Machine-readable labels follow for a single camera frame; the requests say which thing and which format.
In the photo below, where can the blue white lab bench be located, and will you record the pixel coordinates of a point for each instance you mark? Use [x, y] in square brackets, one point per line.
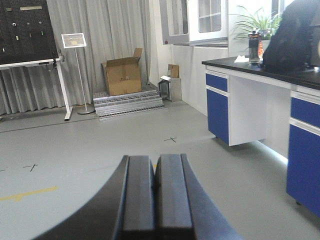
[247, 103]

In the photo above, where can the large open cardboard box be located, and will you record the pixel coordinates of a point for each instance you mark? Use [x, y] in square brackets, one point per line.
[123, 75]

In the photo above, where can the stack of metal grates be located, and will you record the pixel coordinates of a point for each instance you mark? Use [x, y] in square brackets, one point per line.
[109, 107]

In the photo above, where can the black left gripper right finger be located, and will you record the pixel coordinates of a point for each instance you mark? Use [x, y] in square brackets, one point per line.
[183, 210]

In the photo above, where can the black pegboard tool stand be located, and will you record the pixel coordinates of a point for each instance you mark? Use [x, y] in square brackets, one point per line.
[27, 39]

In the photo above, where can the dark water bottle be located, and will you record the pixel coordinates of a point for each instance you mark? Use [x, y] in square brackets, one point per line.
[253, 46]

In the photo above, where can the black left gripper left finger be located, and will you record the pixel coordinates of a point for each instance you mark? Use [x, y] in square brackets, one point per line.
[123, 209]

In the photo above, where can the metal box enclosure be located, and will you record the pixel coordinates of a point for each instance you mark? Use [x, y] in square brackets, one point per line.
[170, 88]

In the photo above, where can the white sign stand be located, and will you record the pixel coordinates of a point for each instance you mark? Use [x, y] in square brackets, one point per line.
[75, 41]

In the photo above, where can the small cardboard box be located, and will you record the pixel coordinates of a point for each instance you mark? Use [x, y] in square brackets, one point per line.
[173, 71]

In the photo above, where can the white crumpled paper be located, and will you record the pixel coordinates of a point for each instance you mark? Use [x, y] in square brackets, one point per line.
[241, 59]

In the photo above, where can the green potted plant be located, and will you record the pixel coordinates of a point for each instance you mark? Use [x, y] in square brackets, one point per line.
[265, 24]

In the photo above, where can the white fume hood cabinet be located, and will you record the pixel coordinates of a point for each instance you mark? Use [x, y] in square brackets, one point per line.
[194, 22]

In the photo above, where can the black backpack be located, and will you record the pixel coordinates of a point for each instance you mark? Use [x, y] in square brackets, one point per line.
[289, 49]

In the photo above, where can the grey curtain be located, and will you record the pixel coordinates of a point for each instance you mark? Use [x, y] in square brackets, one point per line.
[112, 29]

